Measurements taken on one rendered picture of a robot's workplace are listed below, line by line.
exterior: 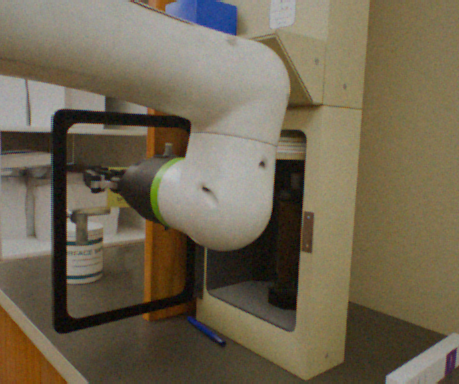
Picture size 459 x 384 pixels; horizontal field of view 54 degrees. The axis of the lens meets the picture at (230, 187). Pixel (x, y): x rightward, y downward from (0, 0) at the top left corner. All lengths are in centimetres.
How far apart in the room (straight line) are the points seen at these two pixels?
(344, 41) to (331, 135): 16
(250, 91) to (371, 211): 79
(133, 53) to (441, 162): 84
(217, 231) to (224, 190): 4
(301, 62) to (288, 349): 49
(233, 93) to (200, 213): 13
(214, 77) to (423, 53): 78
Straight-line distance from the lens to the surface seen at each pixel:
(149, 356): 91
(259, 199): 48
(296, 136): 85
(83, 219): 83
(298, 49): 71
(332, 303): 85
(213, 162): 47
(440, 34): 116
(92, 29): 40
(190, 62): 44
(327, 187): 77
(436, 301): 117
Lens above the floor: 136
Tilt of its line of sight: 7 degrees down
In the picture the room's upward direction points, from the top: 2 degrees clockwise
